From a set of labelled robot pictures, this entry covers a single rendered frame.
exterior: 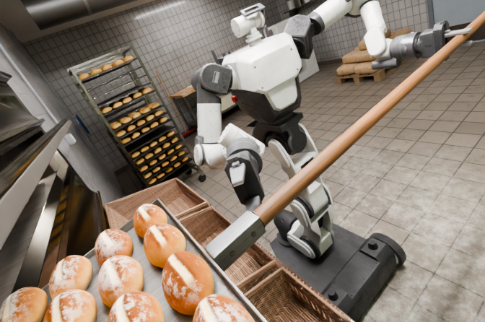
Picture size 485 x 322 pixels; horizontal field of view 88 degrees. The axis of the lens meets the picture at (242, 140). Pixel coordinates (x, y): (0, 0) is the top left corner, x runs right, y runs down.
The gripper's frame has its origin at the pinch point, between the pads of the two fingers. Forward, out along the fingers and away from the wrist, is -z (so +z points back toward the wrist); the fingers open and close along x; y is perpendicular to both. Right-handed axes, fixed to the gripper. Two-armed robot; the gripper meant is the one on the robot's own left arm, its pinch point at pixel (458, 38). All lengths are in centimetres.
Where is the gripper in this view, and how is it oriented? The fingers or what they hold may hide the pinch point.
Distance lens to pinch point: 106.7
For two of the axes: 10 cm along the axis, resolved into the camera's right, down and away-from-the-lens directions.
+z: -5.3, -1.4, 8.4
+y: -7.6, 5.1, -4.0
